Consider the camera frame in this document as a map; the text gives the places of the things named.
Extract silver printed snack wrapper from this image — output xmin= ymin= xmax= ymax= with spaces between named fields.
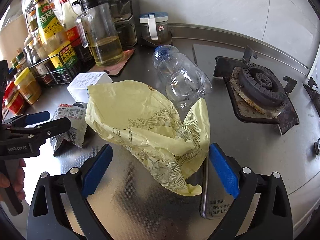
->
xmin=49 ymin=101 xmax=89 ymax=157

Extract pale yellow paper bag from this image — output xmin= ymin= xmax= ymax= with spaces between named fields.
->
xmin=85 ymin=80 xmax=210 ymax=197

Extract left hand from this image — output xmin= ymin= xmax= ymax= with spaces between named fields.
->
xmin=0 ymin=158 xmax=27 ymax=202

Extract red lid chili jar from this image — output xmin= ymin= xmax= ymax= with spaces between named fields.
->
xmin=3 ymin=81 xmax=27 ymax=115

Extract yellow lid sauce jar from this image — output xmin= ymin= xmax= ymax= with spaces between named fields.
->
xmin=14 ymin=68 xmax=42 ymax=105

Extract white blue carton box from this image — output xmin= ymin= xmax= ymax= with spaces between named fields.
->
xmin=67 ymin=72 xmax=113 ymax=103

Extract red cap sauce bottle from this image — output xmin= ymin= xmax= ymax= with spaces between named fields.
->
xmin=60 ymin=0 xmax=95 ymax=73

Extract brown cork coaster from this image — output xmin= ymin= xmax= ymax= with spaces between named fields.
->
xmin=88 ymin=48 xmax=136 ymax=77

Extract gas stove burner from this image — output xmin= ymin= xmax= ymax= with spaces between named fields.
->
xmin=213 ymin=46 xmax=299 ymax=135

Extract glass oil jug black lid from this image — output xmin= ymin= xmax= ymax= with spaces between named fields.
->
xmin=72 ymin=0 xmax=124 ymax=67

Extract dark stacked spice boxes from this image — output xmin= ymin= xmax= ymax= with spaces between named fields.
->
xmin=109 ymin=0 xmax=141 ymax=50

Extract clear empty plastic bottle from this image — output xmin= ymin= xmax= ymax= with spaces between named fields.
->
xmin=152 ymin=45 xmax=213 ymax=111

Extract glass jar blue white lid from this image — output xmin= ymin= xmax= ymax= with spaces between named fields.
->
xmin=139 ymin=12 xmax=172 ymax=46

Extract black wire rack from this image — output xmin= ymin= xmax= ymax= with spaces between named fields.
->
xmin=28 ymin=38 xmax=96 ymax=86

